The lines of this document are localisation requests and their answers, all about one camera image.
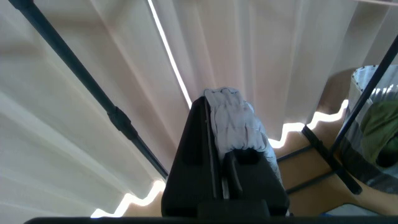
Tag green garment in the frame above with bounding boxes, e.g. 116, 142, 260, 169
359, 99, 398, 169

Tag white laundry basket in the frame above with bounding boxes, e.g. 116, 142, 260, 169
338, 64, 398, 195

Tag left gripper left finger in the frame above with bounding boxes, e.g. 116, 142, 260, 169
160, 95, 224, 218

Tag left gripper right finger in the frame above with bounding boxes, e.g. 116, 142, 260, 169
222, 147, 290, 218

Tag black clothes rack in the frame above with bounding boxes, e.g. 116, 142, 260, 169
8, 0, 398, 196

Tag pale grey shorts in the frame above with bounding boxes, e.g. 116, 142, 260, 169
203, 86, 285, 190

